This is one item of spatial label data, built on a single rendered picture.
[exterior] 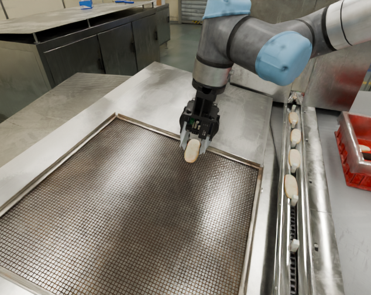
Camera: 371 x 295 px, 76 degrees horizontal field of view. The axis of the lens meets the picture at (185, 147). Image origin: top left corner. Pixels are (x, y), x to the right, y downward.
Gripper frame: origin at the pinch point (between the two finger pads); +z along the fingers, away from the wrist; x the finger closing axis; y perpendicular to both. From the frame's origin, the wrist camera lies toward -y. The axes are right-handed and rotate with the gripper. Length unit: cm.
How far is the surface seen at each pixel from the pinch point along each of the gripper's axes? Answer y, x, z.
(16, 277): 38.5, -22.0, 5.3
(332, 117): -55, 56, 8
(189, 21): -709, -122, 132
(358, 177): -10, 50, 3
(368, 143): -36, 64, 5
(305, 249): 16.5, 31.0, 7.2
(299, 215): 6.9, 31.4, 7.3
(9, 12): -265, -301, 73
